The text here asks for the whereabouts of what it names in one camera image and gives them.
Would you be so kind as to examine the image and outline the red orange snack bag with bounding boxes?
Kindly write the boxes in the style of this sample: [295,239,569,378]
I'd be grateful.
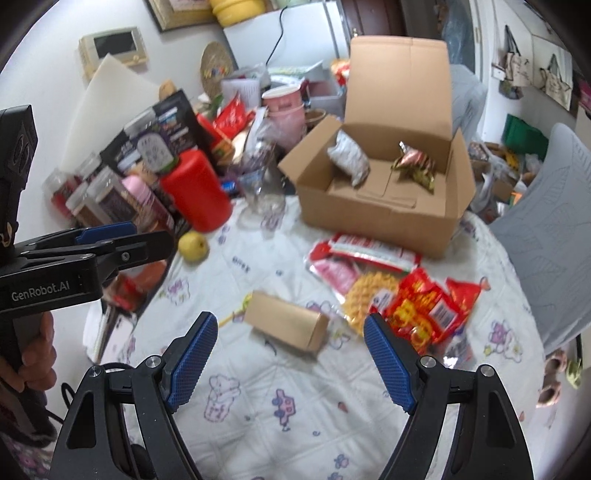
[330,59,352,88]

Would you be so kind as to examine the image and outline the white foam board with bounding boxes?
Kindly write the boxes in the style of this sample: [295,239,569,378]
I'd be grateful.
[60,53,160,174]

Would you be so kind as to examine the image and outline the large red white snack bag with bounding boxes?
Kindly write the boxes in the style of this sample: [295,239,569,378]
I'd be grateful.
[305,232,422,305]

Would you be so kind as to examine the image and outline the grey cushioned chair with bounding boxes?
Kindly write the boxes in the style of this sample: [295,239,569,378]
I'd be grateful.
[487,122,591,356]

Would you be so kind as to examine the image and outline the beige wall control panel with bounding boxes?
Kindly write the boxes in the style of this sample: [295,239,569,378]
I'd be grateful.
[78,27,149,77]

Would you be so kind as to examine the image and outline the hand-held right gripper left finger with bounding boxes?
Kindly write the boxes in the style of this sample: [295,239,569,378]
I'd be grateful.
[48,311,219,480]

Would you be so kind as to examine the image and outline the round woven mat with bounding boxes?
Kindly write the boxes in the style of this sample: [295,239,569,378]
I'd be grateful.
[199,41,238,100]

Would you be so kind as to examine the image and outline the pink paper cup stack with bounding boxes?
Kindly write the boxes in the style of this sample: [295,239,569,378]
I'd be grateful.
[262,85,308,151]

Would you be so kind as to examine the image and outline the black cable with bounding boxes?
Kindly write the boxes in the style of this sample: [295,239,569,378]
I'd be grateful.
[265,7,287,65]

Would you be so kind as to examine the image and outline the brown cardboard box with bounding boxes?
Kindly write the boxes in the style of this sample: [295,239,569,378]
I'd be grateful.
[277,36,476,259]

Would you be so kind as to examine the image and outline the person's left forearm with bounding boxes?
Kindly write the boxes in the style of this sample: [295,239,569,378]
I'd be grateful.
[0,388,58,480]

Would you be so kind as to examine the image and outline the plain red snack packet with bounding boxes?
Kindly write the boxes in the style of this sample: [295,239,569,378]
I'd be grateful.
[445,276,489,319]

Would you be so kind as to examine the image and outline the clear drinking glass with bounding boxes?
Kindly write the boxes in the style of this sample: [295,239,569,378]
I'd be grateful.
[238,143,287,229]

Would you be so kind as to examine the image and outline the clear spice jar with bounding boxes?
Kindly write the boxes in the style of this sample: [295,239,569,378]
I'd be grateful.
[85,167,139,227]
[74,152,103,182]
[41,168,79,217]

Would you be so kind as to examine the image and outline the yellow plastic container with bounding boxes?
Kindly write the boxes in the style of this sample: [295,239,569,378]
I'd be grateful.
[210,0,267,27]

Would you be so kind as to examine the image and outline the white printed tablecloth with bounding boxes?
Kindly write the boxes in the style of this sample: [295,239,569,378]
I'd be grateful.
[88,194,546,480]

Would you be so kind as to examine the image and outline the white refrigerator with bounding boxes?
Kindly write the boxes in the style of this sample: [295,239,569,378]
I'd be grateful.
[223,0,352,75]

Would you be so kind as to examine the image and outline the red plastic canister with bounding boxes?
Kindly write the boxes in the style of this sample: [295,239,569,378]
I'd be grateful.
[159,150,234,233]

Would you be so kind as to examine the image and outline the yellow waffle snack packet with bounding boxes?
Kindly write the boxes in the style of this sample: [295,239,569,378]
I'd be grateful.
[344,272,402,335]

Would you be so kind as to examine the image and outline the pink bottle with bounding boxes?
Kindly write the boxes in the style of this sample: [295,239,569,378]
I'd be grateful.
[121,175,176,232]

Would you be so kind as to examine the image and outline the green gold snack packet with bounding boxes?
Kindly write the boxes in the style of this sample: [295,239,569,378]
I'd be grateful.
[392,141,438,195]

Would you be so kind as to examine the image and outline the pink slippers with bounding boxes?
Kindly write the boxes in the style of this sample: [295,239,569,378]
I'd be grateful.
[536,348,570,408]

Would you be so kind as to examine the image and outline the beige tote bag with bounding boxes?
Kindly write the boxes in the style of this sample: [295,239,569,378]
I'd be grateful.
[501,25,532,100]
[538,53,575,112]

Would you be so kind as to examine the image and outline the red gold snack packet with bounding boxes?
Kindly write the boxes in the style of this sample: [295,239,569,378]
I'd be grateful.
[385,268,472,356]

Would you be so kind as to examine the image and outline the person's left hand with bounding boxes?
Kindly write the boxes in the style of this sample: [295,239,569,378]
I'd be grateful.
[0,311,57,394]

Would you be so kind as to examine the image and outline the dark printed box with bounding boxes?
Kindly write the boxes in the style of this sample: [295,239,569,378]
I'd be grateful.
[99,89,208,176]

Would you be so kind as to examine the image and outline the brown wooden door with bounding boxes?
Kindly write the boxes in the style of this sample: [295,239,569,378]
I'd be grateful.
[342,0,407,38]

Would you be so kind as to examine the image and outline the yellow green pear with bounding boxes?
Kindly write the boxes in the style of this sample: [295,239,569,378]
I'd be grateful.
[178,232,210,264]

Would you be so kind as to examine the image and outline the small brown carton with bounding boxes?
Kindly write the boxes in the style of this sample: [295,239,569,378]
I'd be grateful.
[243,291,331,354]

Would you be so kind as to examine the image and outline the white snack packet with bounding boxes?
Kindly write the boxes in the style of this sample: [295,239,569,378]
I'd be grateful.
[327,130,372,188]

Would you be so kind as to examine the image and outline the framed picture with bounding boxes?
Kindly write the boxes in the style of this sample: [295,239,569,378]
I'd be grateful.
[145,0,222,33]

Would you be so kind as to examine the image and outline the green bag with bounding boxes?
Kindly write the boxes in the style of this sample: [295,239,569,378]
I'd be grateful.
[502,114,550,148]

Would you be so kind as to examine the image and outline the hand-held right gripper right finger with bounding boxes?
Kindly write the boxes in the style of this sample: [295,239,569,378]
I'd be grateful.
[364,313,536,480]

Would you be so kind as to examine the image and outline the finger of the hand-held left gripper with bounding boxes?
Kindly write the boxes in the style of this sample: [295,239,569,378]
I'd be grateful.
[21,230,176,283]
[14,222,137,254]

